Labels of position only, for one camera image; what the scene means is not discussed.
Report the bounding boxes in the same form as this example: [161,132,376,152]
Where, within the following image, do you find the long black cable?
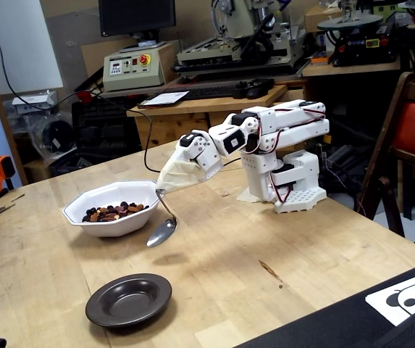
[0,20,243,175]

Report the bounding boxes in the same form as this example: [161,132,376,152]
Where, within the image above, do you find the white board panel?
[0,0,64,96]

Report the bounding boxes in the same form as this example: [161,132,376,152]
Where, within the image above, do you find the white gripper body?
[179,130,225,182]

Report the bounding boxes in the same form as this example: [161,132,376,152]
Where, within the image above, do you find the black computer monitor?
[98,0,177,37]

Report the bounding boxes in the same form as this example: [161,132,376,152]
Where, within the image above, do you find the brown plate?
[85,273,173,328]

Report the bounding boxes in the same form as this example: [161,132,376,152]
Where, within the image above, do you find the trail mix nuts and raisins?
[82,201,150,223]

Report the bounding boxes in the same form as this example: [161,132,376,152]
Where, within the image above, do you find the bent metal spoon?
[146,188,177,249]

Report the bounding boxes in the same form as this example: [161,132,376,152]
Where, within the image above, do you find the white paper sheet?
[140,90,190,108]

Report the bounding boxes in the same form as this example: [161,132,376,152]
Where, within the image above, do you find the beige masking tape piece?
[235,186,262,204]

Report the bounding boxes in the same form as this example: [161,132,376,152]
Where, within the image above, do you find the white octagonal bowl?
[62,180,161,239]

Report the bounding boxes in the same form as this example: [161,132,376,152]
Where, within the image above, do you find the wooden side table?
[301,54,415,78]

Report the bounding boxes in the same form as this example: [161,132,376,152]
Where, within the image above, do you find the black scroll saw machine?
[317,0,400,68]

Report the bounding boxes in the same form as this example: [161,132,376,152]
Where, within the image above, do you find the small white box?
[11,90,59,115]

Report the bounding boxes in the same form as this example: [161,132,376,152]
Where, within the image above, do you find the black keyboard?
[177,83,244,101]

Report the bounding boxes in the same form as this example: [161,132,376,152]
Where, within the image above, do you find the wooden workbench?
[126,85,308,149]

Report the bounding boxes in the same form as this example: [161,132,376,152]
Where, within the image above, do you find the beige milling machine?
[176,0,302,73]

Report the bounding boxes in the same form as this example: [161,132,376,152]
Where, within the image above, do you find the taped white gripper finger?
[155,146,192,188]
[156,161,206,193]

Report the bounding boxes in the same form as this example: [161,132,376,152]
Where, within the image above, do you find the black storage crate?
[71,97,139,153]

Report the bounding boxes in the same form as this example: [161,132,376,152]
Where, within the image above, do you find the panda print paper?
[365,267,415,327]

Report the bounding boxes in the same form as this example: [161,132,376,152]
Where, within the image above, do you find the black power tool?
[232,78,275,99]

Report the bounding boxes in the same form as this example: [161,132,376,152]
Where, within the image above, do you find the beige control box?
[102,39,179,92]

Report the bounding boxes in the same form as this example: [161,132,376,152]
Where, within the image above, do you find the clear plastic bag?
[25,112,77,160]

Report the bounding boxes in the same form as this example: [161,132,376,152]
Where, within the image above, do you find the brown cardboard box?
[303,1,342,33]

